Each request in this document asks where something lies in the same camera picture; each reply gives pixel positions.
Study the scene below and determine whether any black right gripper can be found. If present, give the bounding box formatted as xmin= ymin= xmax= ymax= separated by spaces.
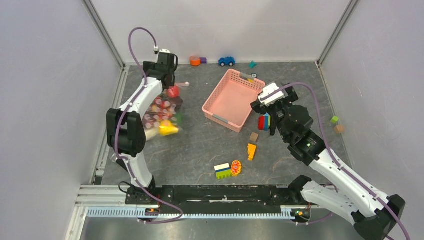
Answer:
xmin=251 ymin=82 xmax=299 ymax=141

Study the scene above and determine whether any small red apple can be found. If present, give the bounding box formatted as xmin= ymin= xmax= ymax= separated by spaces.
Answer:
xmin=166 ymin=86 xmax=180 ymax=99

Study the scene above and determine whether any red lychee bunch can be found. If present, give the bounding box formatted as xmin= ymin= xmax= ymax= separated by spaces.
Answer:
xmin=143 ymin=97 xmax=177 ymax=122

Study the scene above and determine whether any clear zip top bag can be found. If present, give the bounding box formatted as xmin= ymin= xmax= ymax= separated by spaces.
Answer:
xmin=142 ymin=81 xmax=190 ymax=141

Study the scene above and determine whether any green white bok choy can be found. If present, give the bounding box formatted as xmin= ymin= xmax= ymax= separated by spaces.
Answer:
xmin=174 ymin=112 xmax=184 ymax=125

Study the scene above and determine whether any yellow lemon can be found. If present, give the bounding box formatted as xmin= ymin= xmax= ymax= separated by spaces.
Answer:
xmin=159 ymin=120 xmax=180 ymax=136

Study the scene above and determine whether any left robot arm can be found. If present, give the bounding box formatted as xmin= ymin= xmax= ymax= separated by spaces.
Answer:
xmin=106 ymin=49 xmax=178 ymax=204

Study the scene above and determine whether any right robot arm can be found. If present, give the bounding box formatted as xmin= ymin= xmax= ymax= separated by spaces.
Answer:
xmin=251 ymin=83 xmax=406 ymax=240

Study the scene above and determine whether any red blue yellow brick block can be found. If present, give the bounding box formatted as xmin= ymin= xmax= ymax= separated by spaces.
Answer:
xmin=257 ymin=113 xmax=271 ymax=131

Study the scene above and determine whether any green cube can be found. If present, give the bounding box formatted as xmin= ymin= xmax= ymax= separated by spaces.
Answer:
xmin=330 ymin=115 xmax=339 ymax=125

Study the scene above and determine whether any orange yellow toy piece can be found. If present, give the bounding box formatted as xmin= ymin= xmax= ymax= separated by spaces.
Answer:
xmin=247 ymin=143 xmax=257 ymax=161

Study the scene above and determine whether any tan wooden cube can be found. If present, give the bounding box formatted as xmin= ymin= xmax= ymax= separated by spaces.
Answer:
xmin=334 ymin=124 xmax=345 ymax=134

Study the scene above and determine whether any pink plastic basket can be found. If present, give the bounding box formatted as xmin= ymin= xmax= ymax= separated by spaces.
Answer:
xmin=201 ymin=69 xmax=266 ymax=133

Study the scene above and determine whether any blue toy car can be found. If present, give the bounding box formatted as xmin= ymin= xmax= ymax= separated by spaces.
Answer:
xmin=218 ymin=56 xmax=236 ymax=67

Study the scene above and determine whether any teal wedge block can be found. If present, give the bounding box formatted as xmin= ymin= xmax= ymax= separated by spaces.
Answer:
xmin=249 ymin=61 xmax=257 ymax=69

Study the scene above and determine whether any orange round patterned toy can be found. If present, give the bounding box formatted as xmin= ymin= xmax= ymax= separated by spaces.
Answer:
xmin=230 ymin=160 xmax=243 ymax=177

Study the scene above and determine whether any white blue green brick stack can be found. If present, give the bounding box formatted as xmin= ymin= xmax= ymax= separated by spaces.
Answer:
xmin=214 ymin=163 xmax=232 ymax=180

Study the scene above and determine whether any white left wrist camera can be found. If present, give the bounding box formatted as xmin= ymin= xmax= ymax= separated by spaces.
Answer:
xmin=153 ymin=46 xmax=171 ymax=55

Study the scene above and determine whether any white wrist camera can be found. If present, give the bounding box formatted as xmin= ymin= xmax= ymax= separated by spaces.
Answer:
xmin=257 ymin=82 xmax=288 ymax=107
xmin=153 ymin=46 xmax=171 ymax=55

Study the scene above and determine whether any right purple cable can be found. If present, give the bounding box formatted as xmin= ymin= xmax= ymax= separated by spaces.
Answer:
xmin=259 ymin=82 xmax=412 ymax=240

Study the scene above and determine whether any purple cable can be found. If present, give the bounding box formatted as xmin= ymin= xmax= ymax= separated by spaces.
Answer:
xmin=113 ymin=27 xmax=185 ymax=225
xmin=259 ymin=82 xmax=412 ymax=240

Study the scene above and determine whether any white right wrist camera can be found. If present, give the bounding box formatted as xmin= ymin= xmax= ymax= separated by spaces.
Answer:
xmin=257 ymin=82 xmax=288 ymax=107

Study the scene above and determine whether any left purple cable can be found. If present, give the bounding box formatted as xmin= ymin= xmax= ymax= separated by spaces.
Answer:
xmin=113 ymin=27 xmax=185 ymax=225

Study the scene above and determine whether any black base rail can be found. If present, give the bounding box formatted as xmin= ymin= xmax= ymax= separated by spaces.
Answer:
xmin=121 ymin=185 xmax=310 ymax=216

